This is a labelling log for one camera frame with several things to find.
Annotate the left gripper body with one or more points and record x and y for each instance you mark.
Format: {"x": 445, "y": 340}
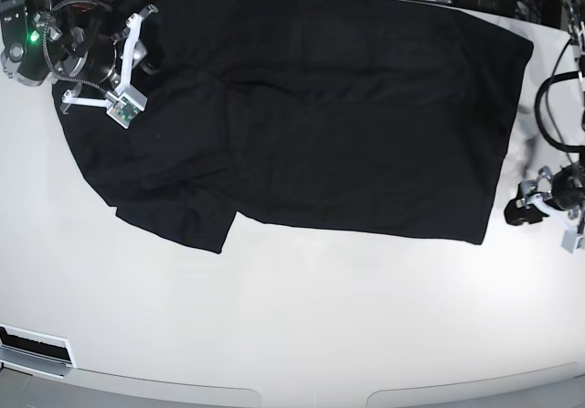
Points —
{"x": 548, "y": 184}

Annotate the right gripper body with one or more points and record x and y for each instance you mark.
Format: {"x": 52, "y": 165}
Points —
{"x": 118, "y": 56}

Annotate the black t-shirt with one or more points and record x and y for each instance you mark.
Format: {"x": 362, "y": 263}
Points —
{"x": 379, "y": 116}

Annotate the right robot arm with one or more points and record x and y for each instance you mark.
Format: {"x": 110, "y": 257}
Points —
{"x": 85, "y": 44}

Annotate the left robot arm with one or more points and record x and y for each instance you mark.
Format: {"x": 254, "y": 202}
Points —
{"x": 561, "y": 111}

